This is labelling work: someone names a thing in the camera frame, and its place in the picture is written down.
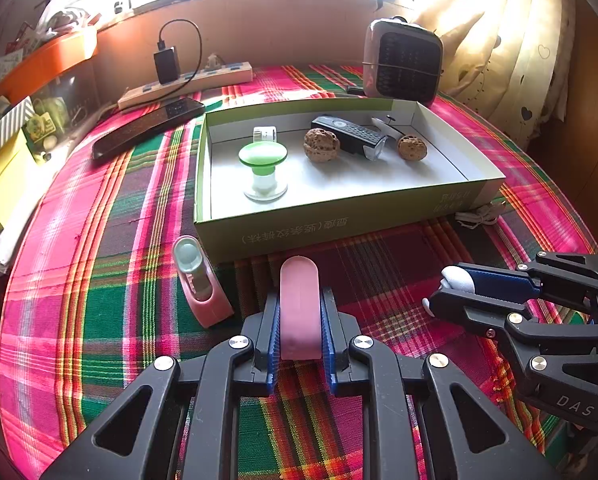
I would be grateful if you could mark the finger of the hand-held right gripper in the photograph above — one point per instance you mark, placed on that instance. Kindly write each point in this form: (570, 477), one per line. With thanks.
(499, 280)
(479, 310)

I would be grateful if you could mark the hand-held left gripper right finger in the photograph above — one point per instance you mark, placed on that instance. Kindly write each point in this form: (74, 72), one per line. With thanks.
(327, 345)

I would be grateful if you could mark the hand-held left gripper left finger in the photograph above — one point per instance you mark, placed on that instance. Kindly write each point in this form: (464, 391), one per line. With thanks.
(274, 345)

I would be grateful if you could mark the small white object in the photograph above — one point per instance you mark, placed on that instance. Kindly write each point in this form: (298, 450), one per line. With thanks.
(456, 279)

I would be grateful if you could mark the pink case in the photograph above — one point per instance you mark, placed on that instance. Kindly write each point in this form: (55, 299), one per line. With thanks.
(299, 305)

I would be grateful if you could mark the pink holder with green pad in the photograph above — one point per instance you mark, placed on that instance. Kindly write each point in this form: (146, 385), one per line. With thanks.
(201, 285)

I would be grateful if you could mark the shallow cardboard box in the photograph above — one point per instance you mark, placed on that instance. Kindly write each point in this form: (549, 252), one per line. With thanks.
(329, 230)

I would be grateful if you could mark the small walnut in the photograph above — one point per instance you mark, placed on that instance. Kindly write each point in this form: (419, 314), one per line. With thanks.
(410, 146)

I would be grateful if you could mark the green and white spool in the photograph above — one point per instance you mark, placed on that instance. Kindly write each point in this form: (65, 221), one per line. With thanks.
(261, 155)

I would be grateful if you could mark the large walnut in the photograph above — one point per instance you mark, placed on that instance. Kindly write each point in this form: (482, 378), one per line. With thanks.
(320, 145)

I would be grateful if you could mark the black remote control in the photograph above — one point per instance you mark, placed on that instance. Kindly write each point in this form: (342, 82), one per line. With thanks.
(349, 135)

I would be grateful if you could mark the white clip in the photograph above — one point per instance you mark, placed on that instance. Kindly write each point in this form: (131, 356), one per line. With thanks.
(386, 127)

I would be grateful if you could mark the plaid cloth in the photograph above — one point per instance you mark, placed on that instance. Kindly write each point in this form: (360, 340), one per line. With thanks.
(104, 260)

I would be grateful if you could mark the small white round cap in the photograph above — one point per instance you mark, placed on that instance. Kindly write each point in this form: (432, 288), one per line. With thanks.
(265, 135)

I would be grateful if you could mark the small pink heater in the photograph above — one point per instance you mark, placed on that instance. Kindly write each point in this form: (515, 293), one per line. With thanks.
(404, 60)

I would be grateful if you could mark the cream heart print curtain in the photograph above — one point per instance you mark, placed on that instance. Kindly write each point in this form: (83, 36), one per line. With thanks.
(519, 35)

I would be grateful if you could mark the black smartphone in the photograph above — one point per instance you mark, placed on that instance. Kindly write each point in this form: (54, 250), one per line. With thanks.
(144, 127)

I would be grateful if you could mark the beige power strip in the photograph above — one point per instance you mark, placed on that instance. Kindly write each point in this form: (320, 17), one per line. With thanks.
(214, 76)

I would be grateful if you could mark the black charger adapter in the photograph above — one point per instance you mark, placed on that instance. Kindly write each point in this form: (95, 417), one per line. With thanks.
(166, 65)

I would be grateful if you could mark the clear container with stickers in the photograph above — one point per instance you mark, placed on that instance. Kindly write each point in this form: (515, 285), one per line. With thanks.
(49, 115)

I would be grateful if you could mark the striped box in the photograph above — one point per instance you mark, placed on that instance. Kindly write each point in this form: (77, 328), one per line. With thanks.
(4, 130)

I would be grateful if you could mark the crumpled plastic bag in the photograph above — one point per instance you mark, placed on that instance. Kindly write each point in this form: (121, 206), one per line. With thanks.
(64, 15)

